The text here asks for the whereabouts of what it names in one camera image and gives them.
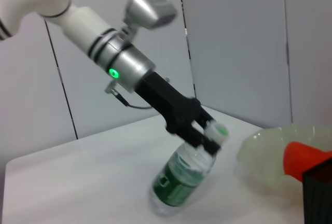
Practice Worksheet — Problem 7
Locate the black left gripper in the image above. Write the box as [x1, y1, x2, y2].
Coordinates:
[134, 70, 223, 155]

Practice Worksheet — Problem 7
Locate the clear green-label water bottle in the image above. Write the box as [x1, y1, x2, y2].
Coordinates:
[148, 121, 229, 217]

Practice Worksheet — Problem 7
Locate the pale green glass fruit bowl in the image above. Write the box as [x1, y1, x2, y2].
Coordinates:
[232, 123, 332, 197]

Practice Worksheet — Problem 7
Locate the black mesh pen holder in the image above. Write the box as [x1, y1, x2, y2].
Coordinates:
[301, 157, 332, 224]

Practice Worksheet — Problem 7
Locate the thin black left wrist cable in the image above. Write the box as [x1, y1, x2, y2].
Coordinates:
[104, 82, 154, 110]

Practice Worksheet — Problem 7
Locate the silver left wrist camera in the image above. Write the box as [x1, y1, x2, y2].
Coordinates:
[121, 0, 178, 37]

